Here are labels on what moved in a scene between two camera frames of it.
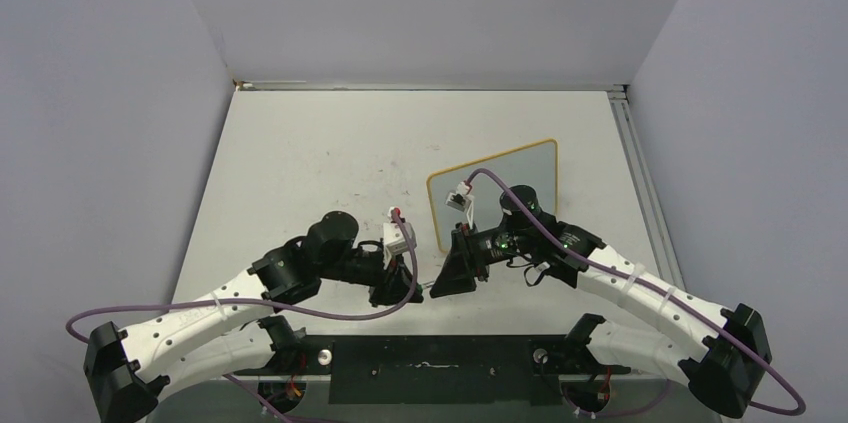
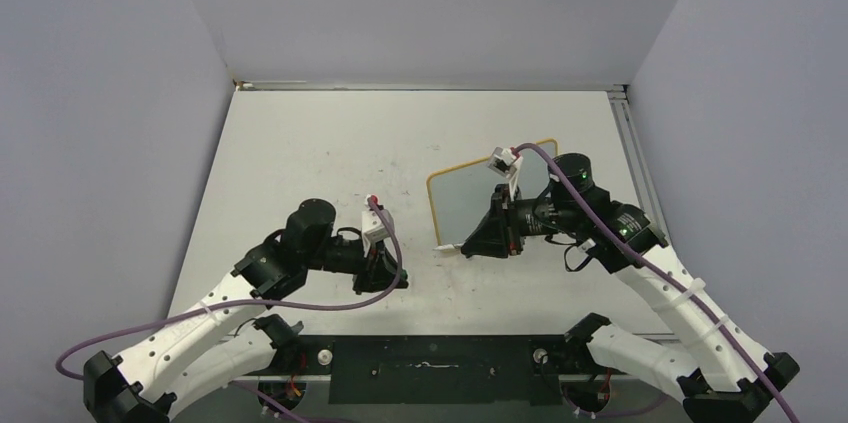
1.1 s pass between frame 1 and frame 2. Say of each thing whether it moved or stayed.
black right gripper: moved
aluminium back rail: stayed
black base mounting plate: stayed
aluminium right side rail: stayed
